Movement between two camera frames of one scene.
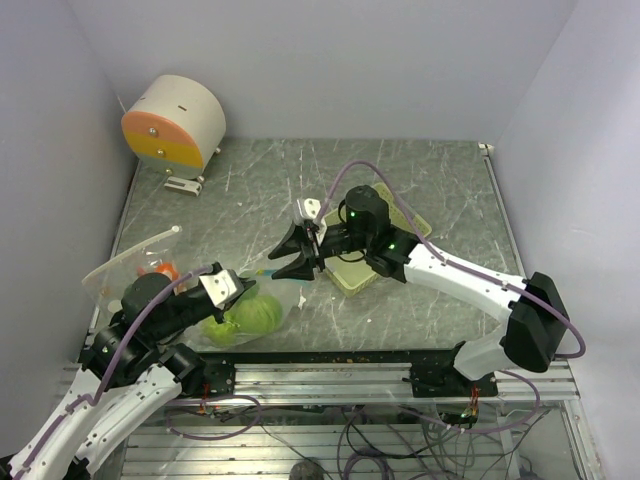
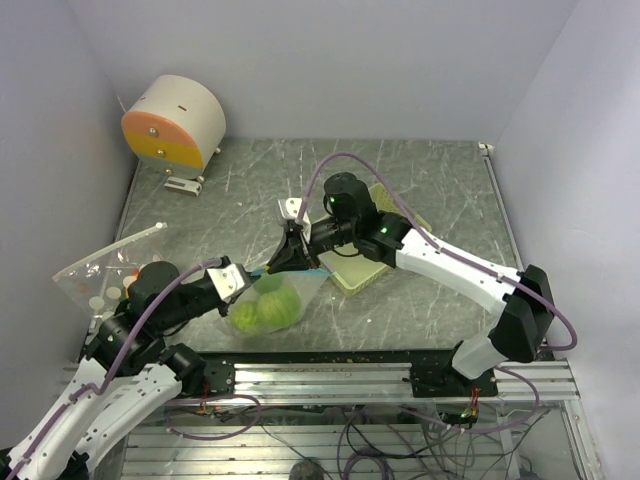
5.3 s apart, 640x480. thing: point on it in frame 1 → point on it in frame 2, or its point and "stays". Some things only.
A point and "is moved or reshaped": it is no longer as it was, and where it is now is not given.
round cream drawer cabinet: (174, 126) stays
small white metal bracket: (183, 185) stays
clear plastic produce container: (164, 253) is moved or reshaped
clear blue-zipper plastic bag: (262, 310) is moved or reshaped
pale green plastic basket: (349, 268) stays
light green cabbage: (253, 316) → (278, 309)
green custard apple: (218, 333) → (244, 318)
